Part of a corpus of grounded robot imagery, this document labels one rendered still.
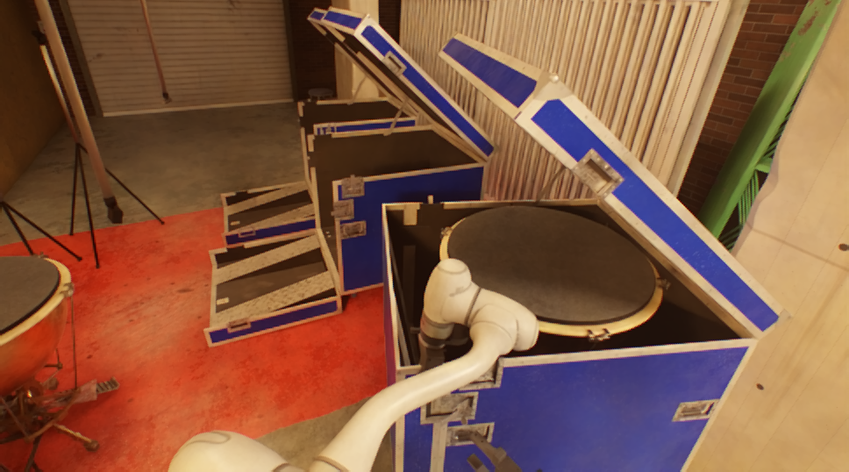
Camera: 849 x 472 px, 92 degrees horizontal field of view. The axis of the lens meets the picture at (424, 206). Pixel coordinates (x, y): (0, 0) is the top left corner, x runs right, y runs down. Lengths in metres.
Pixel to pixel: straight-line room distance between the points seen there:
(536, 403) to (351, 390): 1.22
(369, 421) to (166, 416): 1.84
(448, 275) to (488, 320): 0.14
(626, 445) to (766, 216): 0.94
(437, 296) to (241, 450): 0.50
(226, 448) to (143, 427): 1.76
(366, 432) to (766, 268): 1.47
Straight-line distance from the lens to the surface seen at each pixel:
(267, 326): 2.79
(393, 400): 0.89
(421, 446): 1.55
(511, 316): 1.01
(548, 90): 0.91
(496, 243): 1.76
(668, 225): 1.22
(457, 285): 1.01
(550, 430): 1.63
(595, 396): 1.57
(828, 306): 1.83
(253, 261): 3.35
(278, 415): 2.42
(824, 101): 1.71
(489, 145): 2.64
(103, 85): 8.22
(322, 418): 2.36
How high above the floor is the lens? 1.90
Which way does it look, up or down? 27 degrees down
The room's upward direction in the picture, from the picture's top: 2 degrees clockwise
